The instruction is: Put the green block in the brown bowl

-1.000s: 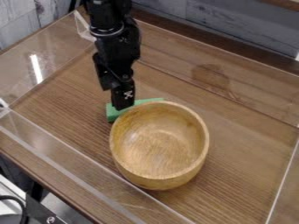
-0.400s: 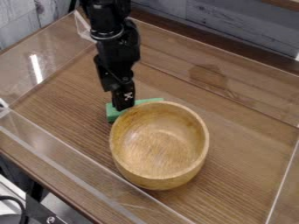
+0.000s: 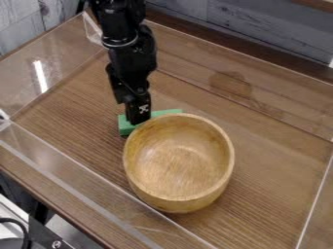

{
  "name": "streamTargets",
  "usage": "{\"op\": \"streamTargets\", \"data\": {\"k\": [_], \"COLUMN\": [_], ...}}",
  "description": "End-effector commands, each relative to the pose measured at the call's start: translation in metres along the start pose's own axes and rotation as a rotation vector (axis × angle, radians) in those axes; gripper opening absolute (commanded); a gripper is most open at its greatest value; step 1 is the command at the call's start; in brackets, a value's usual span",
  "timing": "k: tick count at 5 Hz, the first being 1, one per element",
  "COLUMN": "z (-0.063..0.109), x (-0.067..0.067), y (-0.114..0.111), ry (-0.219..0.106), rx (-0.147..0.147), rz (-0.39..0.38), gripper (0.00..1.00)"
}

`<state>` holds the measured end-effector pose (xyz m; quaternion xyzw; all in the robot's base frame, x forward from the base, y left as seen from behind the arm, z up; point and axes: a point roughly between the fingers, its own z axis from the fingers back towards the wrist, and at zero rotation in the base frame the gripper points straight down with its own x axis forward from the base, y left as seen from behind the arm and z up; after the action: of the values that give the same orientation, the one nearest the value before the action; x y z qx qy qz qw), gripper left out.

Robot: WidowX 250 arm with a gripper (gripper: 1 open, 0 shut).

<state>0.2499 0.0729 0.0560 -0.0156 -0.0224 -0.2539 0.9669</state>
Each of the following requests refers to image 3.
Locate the green foam block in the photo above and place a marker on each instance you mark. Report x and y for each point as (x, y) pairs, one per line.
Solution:
(126, 127)

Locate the black metal bracket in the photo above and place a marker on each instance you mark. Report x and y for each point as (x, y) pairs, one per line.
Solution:
(42, 238)

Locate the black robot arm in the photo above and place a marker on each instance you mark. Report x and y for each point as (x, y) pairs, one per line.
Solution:
(120, 12)

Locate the brown wooden bowl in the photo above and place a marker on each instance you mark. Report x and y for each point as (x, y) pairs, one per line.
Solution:
(179, 161)

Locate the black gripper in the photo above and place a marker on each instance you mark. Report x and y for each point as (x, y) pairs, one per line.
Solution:
(133, 54)

